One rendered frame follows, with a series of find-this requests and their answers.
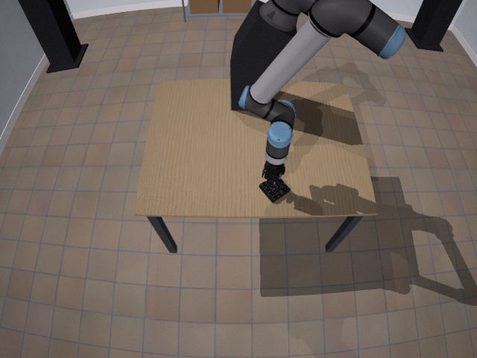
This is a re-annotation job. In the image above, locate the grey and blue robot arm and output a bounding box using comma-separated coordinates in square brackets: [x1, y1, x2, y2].
[238, 0, 406, 165]

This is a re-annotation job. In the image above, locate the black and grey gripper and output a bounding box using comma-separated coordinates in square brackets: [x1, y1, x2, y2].
[262, 160, 285, 184]

